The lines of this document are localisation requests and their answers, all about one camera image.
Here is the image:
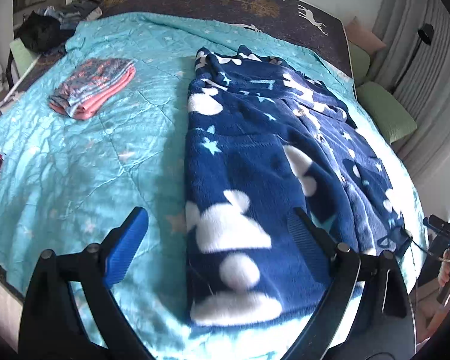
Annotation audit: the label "green pillow behind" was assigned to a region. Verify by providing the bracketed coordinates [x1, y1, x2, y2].
[349, 42, 371, 87]

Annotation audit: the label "turquoise quilted bedspread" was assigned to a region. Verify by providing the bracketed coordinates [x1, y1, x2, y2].
[0, 13, 428, 359]

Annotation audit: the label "black floor lamp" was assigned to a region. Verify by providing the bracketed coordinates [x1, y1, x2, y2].
[390, 23, 435, 94]

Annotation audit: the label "grey pleated curtain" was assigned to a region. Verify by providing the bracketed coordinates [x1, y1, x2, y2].
[369, 0, 450, 185]

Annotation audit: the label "grey striped clothes pile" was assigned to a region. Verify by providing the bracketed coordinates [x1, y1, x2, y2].
[37, 0, 102, 30]

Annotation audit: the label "green pillow near curtain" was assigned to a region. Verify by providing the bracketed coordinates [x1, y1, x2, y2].
[356, 81, 417, 144]

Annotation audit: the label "person's right hand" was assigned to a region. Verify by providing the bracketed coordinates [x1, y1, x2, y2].
[437, 262, 450, 288]

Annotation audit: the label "pink pillow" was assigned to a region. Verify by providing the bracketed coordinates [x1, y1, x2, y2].
[345, 17, 386, 55]

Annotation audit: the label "navy fleece star pajama top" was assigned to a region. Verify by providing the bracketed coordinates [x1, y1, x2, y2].
[184, 46, 407, 327]

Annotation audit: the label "light green folded cloth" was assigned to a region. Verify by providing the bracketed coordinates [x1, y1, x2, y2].
[9, 37, 40, 77]

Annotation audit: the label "folded pink patterned clothes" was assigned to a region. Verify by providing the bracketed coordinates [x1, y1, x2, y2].
[49, 58, 136, 120]

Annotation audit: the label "black garment pile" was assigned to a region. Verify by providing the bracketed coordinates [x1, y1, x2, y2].
[15, 11, 75, 54]

